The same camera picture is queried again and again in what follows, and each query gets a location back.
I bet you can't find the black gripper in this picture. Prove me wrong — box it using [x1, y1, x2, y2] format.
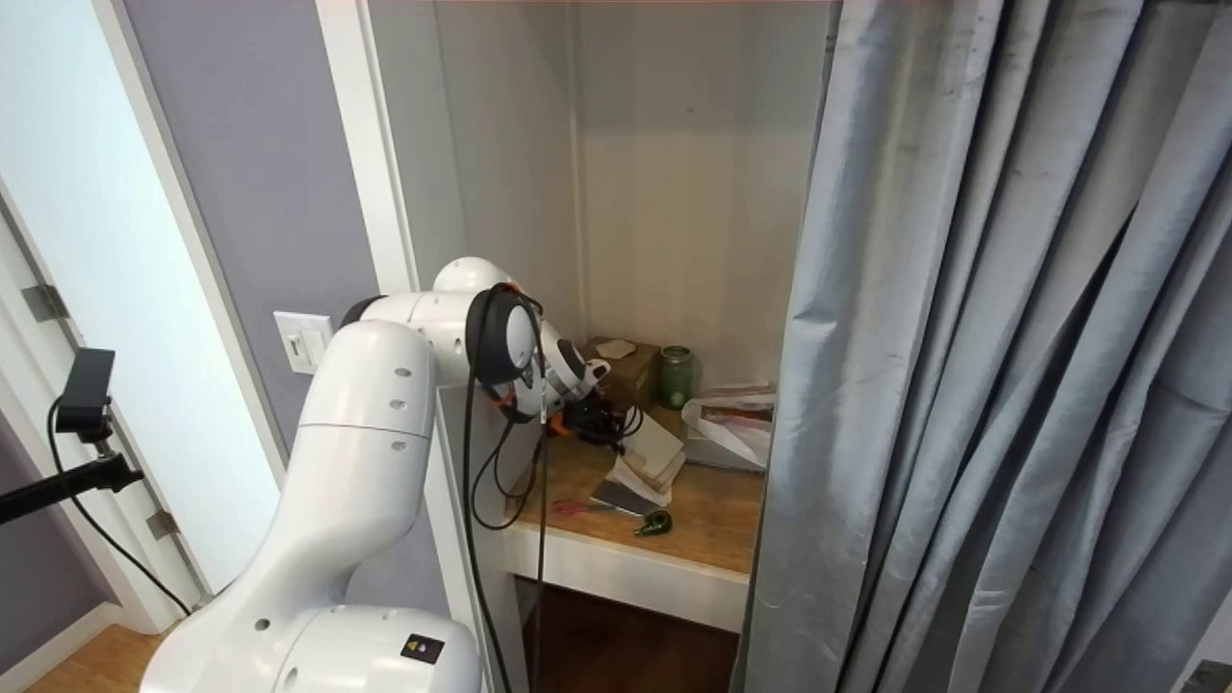
[560, 394, 628, 445]

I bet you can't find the white paper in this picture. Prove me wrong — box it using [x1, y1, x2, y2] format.
[622, 409, 685, 492]

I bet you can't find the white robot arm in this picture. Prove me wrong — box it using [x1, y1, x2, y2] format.
[139, 259, 609, 693]

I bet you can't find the brown round container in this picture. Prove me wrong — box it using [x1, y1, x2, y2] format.
[591, 337, 655, 409]

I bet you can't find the green jar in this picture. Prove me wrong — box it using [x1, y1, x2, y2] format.
[659, 346, 698, 409]

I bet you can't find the green tape roll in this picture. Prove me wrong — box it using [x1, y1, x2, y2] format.
[639, 512, 673, 535]

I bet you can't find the white wooden shelf desk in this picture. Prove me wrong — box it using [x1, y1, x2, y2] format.
[478, 431, 761, 632]

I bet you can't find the grey curtain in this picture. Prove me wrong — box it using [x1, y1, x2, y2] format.
[732, 0, 1232, 693]

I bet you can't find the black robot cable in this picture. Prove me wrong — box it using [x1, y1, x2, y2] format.
[458, 378, 559, 693]

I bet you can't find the white wall switch plate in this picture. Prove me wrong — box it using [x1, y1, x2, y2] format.
[274, 311, 331, 372]

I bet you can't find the black camera on stand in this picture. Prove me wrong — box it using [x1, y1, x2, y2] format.
[0, 346, 139, 523]

